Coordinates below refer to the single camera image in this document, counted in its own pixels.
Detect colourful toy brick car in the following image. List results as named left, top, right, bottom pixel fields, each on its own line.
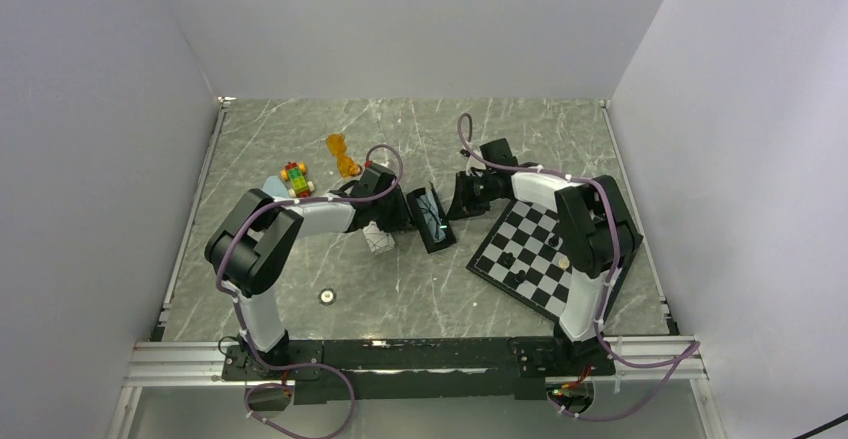
left=280, top=162, right=315, bottom=198

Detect black table front rail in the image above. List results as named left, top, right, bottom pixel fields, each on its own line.
left=219, top=336, right=616, bottom=405

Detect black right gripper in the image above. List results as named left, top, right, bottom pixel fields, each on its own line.
left=445, top=171, right=497, bottom=221

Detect black white chessboard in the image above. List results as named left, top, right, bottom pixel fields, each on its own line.
left=466, top=201, right=575, bottom=322

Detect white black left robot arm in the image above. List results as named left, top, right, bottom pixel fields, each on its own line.
left=204, top=163, right=410, bottom=379

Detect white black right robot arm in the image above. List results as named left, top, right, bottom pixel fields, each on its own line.
left=447, top=137, right=641, bottom=375

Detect black glasses case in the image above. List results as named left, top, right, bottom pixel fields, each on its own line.
left=406, top=187, right=457, bottom=254

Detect light blue cleaning cloth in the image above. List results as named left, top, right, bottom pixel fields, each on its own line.
left=261, top=175, right=290, bottom=200

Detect white geometric glasses case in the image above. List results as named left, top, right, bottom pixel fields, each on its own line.
left=362, top=221, right=396, bottom=255

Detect thin black framed glasses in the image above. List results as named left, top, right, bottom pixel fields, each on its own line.
left=416, top=190, right=448, bottom=243

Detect small round metal disc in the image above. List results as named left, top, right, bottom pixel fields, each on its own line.
left=319, top=288, right=337, bottom=305

